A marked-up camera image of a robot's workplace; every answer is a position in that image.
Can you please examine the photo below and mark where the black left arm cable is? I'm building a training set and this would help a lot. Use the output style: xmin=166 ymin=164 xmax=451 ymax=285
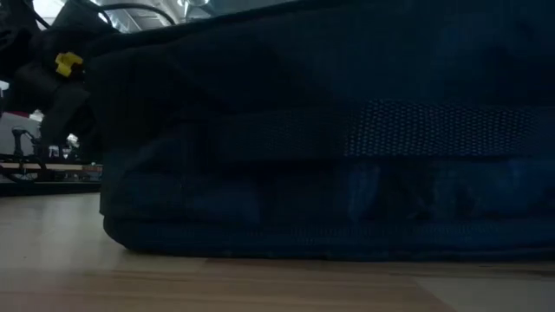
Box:
xmin=64 ymin=0 xmax=177 ymax=27

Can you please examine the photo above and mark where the navy blue backpack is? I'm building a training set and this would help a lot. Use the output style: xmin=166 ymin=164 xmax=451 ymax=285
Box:
xmin=84 ymin=0 xmax=555 ymax=263

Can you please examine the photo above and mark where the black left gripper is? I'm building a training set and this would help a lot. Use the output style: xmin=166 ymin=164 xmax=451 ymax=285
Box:
xmin=8 ymin=25 xmax=95 ymax=148

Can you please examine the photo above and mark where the background robot workstation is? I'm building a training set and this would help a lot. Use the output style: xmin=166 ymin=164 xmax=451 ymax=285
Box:
xmin=0 ymin=125 xmax=103 ymax=196

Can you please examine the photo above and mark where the white cabinet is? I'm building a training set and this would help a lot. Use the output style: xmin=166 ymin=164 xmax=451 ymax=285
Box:
xmin=0 ymin=113 xmax=42 ymax=157

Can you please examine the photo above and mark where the yellow cable tag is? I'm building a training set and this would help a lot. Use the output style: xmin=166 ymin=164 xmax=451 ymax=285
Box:
xmin=55 ymin=51 xmax=84 ymax=78

